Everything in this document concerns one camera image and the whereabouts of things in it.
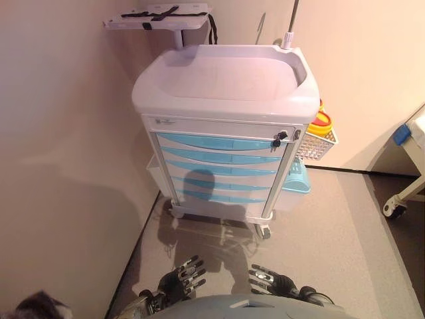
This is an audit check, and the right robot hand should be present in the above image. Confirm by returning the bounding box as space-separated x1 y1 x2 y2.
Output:
248 263 299 299

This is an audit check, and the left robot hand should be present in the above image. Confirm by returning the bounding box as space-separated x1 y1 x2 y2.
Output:
158 255 209 303

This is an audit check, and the white drawer blue handle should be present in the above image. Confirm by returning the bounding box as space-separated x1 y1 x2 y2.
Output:
162 159 279 177
172 188 272 205
158 146 282 165
155 132 284 151
167 174 275 192

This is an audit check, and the grey robot torso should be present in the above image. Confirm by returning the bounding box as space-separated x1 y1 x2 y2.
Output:
145 294 359 319

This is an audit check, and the blue slatted bin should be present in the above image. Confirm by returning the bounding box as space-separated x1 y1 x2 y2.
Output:
281 158 312 195

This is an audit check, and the white translucent side bin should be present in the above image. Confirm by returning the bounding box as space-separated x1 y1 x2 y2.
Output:
147 154 167 192

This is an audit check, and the yellow sharps container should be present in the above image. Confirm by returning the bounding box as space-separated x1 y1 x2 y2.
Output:
305 111 335 136

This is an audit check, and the white hospital bed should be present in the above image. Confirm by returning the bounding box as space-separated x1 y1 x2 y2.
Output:
340 102 425 220

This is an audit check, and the blue bed clip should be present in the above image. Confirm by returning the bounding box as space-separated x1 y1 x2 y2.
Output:
393 124 412 146

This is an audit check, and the white medical cart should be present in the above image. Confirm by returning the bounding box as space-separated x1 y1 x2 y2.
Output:
131 44 320 240

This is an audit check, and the metal infusion pole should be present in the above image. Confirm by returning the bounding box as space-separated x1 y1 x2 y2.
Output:
282 0 299 51

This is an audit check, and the white side shelf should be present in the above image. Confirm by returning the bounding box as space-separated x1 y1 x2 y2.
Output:
102 2 211 51

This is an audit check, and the white wire basket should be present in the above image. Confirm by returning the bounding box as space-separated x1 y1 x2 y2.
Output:
297 128 340 163

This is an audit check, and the white cable connector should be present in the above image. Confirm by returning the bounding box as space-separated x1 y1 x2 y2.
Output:
381 201 408 220

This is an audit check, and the black strap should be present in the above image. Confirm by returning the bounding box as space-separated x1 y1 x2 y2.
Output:
121 6 218 44

